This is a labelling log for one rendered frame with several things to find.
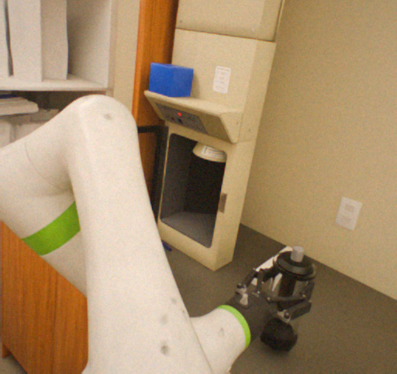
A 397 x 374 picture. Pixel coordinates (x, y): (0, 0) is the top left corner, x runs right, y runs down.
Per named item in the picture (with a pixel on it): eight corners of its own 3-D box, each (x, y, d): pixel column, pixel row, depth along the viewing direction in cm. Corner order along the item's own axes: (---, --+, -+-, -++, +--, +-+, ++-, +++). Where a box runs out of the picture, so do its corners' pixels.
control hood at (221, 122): (164, 118, 135) (167, 90, 132) (238, 143, 116) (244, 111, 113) (140, 120, 126) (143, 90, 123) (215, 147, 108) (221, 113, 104)
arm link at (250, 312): (208, 336, 81) (244, 364, 76) (218, 289, 78) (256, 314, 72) (225, 323, 86) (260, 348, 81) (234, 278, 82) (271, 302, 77)
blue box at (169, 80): (169, 91, 130) (172, 64, 127) (190, 97, 124) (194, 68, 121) (147, 91, 123) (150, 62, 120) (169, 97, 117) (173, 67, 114)
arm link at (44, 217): (8, 143, 57) (39, 122, 68) (-60, 185, 59) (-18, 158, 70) (86, 233, 62) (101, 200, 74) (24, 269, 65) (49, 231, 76)
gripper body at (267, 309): (267, 311, 78) (288, 293, 85) (233, 289, 83) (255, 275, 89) (260, 341, 80) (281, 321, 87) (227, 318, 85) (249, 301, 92)
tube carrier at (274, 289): (269, 313, 109) (285, 247, 103) (304, 335, 103) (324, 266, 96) (249, 330, 101) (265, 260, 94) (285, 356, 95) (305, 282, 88)
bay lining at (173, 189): (198, 204, 164) (212, 126, 153) (248, 229, 149) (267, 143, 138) (159, 219, 146) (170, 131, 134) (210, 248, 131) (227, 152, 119)
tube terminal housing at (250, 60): (191, 216, 169) (219, 36, 144) (252, 248, 150) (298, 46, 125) (151, 233, 151) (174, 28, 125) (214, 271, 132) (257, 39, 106)
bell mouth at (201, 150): (212, 144, 147) (215, 131, 145) (250, 157, 136) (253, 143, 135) (182, 150, 133) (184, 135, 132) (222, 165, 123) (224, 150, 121)
